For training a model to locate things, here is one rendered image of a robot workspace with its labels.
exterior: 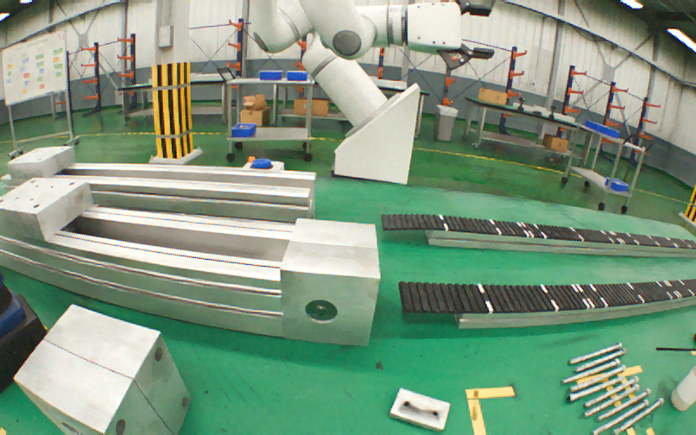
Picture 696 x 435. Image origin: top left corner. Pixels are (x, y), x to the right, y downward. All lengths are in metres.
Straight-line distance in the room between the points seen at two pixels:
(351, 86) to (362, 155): 0.19
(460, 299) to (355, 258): 0.14
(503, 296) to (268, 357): 0.28
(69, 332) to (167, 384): 0.09
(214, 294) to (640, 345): 0.57
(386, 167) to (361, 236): 0.45
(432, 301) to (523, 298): 0.13
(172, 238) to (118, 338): 0.19
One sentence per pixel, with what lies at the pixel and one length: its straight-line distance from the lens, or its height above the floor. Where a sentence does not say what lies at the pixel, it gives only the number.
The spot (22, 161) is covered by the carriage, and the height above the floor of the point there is 0.90.
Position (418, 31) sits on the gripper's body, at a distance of 0.60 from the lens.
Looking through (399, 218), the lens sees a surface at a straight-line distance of 0.54.
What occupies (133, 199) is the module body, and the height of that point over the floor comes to 0.83.
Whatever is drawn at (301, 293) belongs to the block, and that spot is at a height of 0.85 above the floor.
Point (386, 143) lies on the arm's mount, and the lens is 0.75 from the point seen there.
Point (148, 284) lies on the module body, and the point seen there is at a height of 0.83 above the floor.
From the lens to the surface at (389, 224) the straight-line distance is 0.52.
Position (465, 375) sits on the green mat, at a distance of 0.35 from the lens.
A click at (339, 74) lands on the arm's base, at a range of 0.84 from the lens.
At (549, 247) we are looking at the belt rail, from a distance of 0.64.
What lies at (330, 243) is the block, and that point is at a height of 0.87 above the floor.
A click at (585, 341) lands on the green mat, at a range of 0.48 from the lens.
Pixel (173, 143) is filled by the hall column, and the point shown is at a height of 0.22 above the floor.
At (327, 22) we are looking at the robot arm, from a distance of 0.54.
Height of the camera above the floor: 1.05
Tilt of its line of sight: 27 degrees down
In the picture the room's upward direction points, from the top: 5 degrees clockwise
